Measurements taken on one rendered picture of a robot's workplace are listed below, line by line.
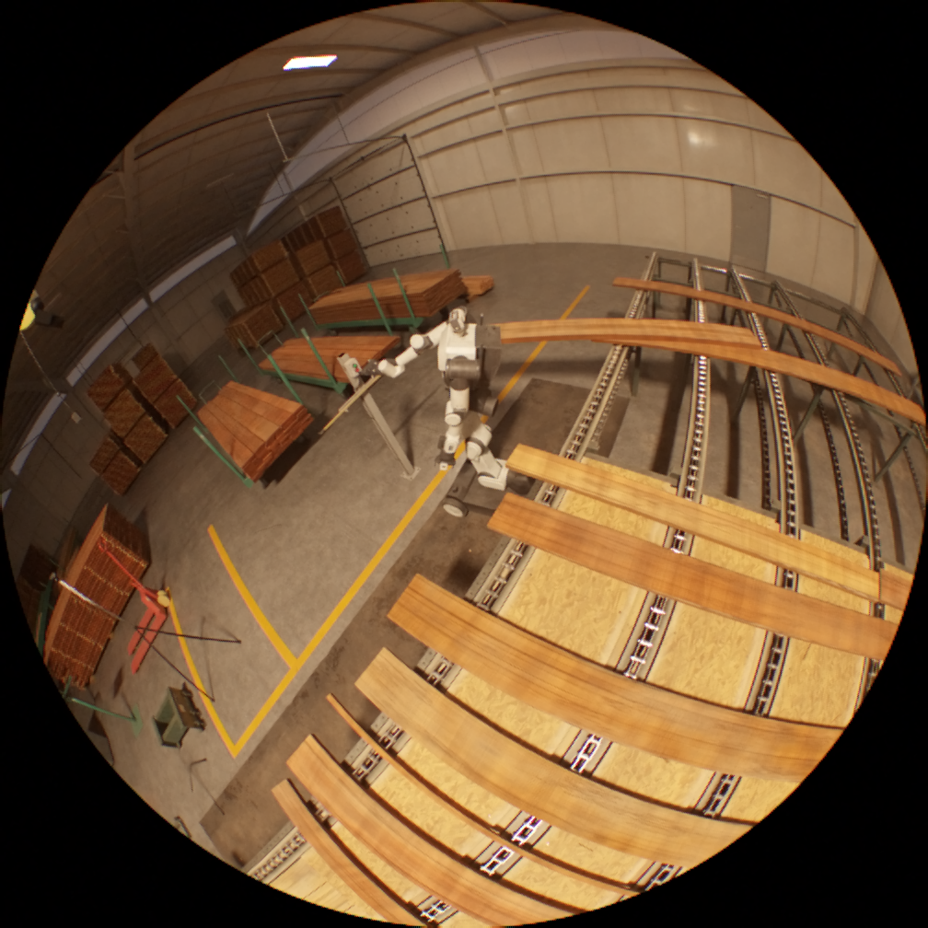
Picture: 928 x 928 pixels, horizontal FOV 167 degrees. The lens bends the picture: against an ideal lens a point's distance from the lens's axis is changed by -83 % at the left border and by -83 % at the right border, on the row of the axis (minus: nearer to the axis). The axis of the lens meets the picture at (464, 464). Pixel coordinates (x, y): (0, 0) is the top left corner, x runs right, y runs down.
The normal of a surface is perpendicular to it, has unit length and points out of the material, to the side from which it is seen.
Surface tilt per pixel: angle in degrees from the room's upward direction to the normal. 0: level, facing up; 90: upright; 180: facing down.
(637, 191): 86
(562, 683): 0
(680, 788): 0
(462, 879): 0
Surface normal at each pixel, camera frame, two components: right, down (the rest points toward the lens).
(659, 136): -0.55, 0.69
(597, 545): -0.26, -0.63
